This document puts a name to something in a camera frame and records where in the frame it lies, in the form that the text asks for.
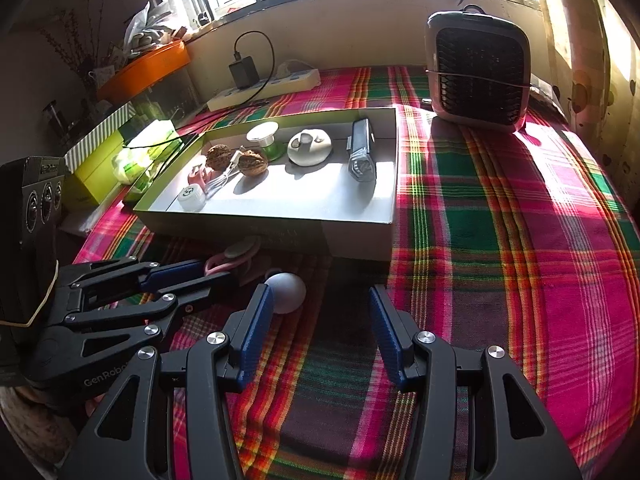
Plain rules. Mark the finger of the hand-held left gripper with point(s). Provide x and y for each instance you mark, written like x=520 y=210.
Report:
x=172 y=272
x=200 y=292

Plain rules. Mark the plaid pink green blanket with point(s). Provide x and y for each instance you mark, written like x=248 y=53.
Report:
x=500 y=260

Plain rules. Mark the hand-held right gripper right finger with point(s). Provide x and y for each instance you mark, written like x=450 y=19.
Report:
x=385 y=337

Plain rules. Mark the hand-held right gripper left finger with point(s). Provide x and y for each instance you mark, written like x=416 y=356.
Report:
x=257 y=330

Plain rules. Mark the dried branches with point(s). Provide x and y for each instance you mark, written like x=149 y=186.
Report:
x=75 y=35

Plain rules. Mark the white round device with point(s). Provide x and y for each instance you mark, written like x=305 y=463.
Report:
x=310 y=152

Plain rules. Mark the black charger plug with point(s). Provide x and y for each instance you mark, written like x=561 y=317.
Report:
x=245 y=75

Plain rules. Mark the pile of plastic packets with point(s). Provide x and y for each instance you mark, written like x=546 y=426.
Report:
x=155 y=25

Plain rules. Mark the heart print curtain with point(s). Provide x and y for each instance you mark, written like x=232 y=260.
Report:
x=590 y=60

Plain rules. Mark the orange tray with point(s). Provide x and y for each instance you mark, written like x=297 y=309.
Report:
x=150 y=67

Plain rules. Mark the yellow box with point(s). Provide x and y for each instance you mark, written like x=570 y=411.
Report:
x=90 y=180

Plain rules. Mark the brown walnut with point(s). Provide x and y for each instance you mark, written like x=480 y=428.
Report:
x=251 y=162
x=219 y=156

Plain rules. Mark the pale egg-shaped stone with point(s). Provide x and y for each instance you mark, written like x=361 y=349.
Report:
x=287 y=292

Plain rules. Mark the white round cap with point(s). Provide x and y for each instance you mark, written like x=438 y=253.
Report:
x=191 y=196

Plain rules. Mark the shallow cardboard box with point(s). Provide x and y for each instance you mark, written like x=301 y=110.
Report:
x=350 y=240

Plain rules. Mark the small desktop heater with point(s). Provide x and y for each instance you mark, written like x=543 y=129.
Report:
x=475 y=70

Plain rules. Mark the small bike light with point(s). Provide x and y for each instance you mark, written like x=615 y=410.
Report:
x=361 y=155

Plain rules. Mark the white power strip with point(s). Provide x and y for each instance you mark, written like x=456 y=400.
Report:
x=280 y=85

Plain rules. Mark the green spool with white top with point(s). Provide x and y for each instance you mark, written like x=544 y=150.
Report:
x=261 y=134

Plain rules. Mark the green white tissue pack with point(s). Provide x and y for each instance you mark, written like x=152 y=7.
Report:
x=145 y=145

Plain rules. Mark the striped box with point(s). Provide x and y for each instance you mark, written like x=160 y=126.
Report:
x=100 y=132

